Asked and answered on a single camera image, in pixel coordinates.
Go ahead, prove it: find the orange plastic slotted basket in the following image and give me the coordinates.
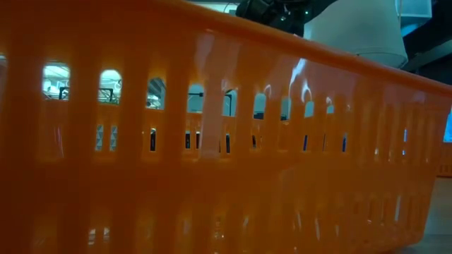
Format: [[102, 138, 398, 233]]
[[0, 0, 452, 254]]

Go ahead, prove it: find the white fabric lamp shade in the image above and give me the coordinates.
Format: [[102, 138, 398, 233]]
[[302, 0, 409, 70]]

